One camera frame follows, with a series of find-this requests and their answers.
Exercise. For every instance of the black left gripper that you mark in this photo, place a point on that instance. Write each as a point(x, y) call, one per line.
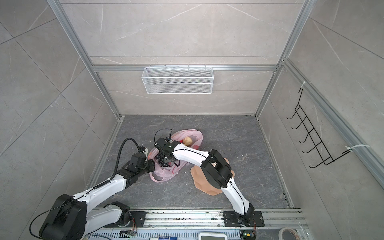
point(152, 163)

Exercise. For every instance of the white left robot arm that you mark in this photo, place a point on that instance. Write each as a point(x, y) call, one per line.
point(74, 216)

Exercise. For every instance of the white device at bottom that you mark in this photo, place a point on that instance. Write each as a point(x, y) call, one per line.
point(212, 236)

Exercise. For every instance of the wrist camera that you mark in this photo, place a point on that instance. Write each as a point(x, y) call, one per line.
point(161, 144)
point(143, 149)

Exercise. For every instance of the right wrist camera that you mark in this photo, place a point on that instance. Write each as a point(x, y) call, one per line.
point(161, 144)

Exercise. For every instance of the black wire hook rack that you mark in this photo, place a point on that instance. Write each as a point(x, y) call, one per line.
point(312, 136)

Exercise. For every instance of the pink scalloped plate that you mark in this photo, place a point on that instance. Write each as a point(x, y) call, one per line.
point(207, 183)

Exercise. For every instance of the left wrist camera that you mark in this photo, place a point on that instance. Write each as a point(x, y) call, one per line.
point(143, 149)

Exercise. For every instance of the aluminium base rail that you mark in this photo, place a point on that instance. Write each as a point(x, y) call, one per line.
point(217, 219)

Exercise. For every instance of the white wire mesh basket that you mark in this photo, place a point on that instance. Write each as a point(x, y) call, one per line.
point(178, 80)

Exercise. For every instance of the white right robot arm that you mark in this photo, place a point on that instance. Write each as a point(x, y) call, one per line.
point(242, 207)

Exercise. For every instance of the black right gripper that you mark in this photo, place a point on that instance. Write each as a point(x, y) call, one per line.
point(165, 159)

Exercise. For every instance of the pink plastic bag fruit print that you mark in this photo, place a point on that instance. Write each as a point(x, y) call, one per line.
point(182, 153)

